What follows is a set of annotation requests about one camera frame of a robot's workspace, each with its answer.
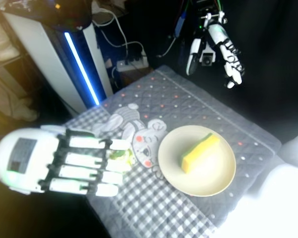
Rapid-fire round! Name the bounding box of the cream round plate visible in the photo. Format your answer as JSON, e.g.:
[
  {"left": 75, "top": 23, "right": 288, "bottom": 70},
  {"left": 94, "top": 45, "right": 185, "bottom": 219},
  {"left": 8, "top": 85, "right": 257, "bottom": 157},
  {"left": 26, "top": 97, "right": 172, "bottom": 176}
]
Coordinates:
[{"left": 157, "top": 125, "right": 237, "bottom": 198}]

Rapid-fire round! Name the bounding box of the shelf rack with beige bundles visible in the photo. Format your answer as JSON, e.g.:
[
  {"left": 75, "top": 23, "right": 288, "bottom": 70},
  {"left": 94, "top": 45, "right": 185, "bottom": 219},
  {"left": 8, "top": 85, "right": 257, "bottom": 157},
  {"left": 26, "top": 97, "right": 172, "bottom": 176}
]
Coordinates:
[{"left": 0, "top": 4, "right": 43, "bottom": 124}]

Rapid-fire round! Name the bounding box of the yellow sponge with green scourer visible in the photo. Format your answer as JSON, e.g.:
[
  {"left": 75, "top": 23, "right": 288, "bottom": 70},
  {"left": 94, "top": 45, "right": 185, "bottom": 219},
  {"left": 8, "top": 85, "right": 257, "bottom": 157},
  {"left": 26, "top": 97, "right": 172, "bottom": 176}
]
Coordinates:
[{"left": 180, "top": 132, "right": 222, "bottom": 175}]

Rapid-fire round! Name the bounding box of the white power cable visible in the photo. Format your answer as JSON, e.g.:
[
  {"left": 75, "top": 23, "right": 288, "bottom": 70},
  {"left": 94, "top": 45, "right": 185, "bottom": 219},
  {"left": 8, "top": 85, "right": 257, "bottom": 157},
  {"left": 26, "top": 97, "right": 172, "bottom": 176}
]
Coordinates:
[{"left": 91, "top": 8, "right": 145, "bottom": 63}]

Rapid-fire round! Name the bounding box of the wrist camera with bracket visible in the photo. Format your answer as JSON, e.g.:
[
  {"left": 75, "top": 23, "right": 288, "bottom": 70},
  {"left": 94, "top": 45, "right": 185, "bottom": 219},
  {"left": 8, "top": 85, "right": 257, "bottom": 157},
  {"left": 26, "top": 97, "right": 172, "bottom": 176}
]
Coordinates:
[{"left": 200, "top": 51, "right": 216, "bottom": 67}]

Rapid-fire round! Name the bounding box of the bright white robot body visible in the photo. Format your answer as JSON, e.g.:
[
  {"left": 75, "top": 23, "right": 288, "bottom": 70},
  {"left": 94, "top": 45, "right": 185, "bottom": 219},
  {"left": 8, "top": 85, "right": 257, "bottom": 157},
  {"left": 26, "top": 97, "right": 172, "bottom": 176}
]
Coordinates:
[{"left": 212, "top": 128, "right": 298, "bottom": 238}]

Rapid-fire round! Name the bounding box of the grey quilt with printed bear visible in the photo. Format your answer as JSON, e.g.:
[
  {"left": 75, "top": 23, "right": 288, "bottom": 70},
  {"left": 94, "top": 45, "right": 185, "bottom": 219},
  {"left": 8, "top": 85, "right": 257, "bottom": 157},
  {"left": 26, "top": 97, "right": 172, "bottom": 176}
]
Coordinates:
[{"left": 64, "top": 64, "right": 283, "bottom": 238}]

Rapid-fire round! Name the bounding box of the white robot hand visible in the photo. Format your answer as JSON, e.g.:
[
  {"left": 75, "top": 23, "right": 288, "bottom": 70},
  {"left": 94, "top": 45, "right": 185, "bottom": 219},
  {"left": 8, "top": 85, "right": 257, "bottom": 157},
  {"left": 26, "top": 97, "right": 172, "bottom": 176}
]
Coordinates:
[
  {"left": 0, "top": 124, "right": 133, "bottom": 198},
  {"left": 185, "top": 23, "right": 246, "bottom": 89}
]

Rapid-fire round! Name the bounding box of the blue cable adapter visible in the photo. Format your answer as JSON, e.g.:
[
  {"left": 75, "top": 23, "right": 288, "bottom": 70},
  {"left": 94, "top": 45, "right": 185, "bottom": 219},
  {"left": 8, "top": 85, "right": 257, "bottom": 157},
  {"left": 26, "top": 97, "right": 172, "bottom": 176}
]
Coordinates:
[{"left": 174, "top": 10, "right": 188, "bottom": 39}]

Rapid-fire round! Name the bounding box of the white power strip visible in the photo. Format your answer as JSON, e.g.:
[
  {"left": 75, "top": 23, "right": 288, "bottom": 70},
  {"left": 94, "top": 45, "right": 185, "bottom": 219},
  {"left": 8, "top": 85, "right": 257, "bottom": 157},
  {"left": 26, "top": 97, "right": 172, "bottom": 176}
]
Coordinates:
[{"left": 116, "top": 56, "right": 150, "bottom": 73}]

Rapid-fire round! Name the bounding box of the green and white toy cabbage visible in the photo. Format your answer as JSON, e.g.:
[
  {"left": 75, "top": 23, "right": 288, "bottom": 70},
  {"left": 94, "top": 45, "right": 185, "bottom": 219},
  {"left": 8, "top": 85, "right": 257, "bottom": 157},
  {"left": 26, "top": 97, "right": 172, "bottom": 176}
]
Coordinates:
[{"left": 108, "top": 148, "right": 135, "bottom": 172}]

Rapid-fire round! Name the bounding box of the white tower with blue light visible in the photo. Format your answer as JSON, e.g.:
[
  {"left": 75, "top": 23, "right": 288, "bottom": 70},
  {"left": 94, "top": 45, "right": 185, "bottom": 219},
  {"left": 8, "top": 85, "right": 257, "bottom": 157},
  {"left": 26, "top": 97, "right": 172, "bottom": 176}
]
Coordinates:
[{"left": 1, "top": 11, "right": 114, "bottom": 117}]

